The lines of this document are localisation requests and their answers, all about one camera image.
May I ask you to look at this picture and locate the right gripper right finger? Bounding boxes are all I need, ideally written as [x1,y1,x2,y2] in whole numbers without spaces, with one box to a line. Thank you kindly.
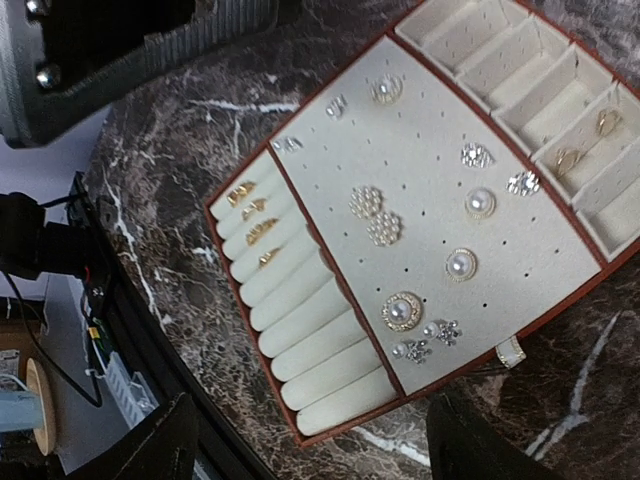
[427,393,561,480]

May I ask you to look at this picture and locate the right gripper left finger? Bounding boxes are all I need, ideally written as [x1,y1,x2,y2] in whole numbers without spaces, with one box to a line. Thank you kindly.
[66,393,198,480]

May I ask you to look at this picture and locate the beige jewelry tray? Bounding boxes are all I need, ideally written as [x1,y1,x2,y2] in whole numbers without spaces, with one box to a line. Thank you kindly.
[206,1,639,446]

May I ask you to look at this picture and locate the small pearl crystal earrings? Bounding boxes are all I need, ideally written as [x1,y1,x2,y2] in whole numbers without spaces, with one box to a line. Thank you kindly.
[391,320,462,365]

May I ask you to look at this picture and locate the large gold pearl earring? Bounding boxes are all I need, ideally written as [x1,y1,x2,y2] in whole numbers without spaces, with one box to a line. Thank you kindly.
[381,291,423,332]

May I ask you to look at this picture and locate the pearl stud gold rim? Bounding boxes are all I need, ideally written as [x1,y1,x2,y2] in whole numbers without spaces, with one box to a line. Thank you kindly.
[445,248,478,283]

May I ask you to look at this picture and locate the pearl cluster earring lower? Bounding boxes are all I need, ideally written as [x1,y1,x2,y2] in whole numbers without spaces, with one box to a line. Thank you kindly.
[367,211,402,247]

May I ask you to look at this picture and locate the pearl cluster earring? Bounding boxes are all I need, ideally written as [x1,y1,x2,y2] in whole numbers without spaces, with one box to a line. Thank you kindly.
[349,186,383,219]
[367,211,402,247]

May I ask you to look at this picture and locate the pearl stud upper right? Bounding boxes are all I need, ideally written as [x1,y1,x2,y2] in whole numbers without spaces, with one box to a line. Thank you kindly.
[464,187,497,220]

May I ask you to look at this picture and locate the pearl cluster earring upper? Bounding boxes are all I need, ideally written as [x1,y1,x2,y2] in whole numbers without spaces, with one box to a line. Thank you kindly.
[349,186,383,219]

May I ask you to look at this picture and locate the crystal cluster earring right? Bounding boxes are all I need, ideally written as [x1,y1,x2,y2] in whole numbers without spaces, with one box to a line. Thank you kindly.
[506,170,540,197]

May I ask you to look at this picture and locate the crystal cluster earring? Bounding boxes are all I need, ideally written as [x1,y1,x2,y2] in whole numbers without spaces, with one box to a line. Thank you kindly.
[506,170,540,197]
[460,142,496,169]

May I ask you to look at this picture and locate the crystal cluster earring left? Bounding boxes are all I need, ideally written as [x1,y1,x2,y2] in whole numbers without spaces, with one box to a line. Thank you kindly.
[460,142,496,169]

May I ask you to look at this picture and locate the gold earring in compartment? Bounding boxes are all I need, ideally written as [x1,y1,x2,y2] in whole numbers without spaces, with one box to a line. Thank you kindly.
[555,148,584,177]

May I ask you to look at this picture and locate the small crystal stud edge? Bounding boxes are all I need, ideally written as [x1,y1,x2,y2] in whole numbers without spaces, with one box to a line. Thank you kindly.
[271,136,304,153]

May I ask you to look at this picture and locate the gold earring upper compartment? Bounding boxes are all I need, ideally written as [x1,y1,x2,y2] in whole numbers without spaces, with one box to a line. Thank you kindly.
[596,108,622,137]

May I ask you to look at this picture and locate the small crystal stud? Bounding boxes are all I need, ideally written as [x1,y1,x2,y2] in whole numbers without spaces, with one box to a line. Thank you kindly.
[325,95,347,120]

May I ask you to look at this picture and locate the gold pearl flower earring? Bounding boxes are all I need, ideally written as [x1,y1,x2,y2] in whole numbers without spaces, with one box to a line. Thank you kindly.
[370,73,403,105]

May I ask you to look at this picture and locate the white slotted cable duct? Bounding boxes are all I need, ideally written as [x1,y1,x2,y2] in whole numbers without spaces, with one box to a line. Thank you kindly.
[104,352,159,430]

